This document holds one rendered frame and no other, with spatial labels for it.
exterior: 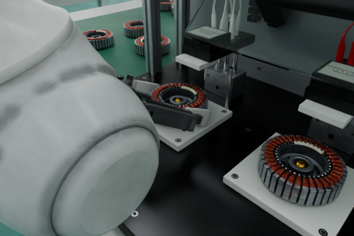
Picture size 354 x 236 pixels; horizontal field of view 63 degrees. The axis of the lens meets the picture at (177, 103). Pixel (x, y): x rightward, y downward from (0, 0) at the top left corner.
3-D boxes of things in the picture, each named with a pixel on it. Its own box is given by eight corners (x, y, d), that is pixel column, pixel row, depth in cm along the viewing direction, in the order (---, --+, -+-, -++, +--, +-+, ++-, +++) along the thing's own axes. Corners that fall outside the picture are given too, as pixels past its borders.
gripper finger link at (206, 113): (185, 106, 46) (188, 108, 46) (208, 109, 52) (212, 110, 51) (178, 123, 47) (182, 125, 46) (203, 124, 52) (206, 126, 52)
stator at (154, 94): (177, 136, 50) (177, 118, 48) (137, 110, 56) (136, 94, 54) (218, 111, 56) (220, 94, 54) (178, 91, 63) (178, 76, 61)
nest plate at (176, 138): (178, 152, 48) (178, 146, 47) (124, 116, 57) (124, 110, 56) (232, 116, 57) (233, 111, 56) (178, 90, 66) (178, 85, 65)
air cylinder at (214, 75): (230, 101, 62) (233, 78, 59) (203, 89, 66) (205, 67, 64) (244, 92, 65) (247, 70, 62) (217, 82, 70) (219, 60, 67)
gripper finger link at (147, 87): (130, 95, 55) (128, 94, 55) (156, 98, 60) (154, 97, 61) (135, 80, 54) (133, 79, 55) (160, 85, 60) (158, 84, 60)
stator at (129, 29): (133, 40, 100) (132, 30, 98) (118, 32, 108) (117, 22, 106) (160, 35, 106) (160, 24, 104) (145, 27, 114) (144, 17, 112)
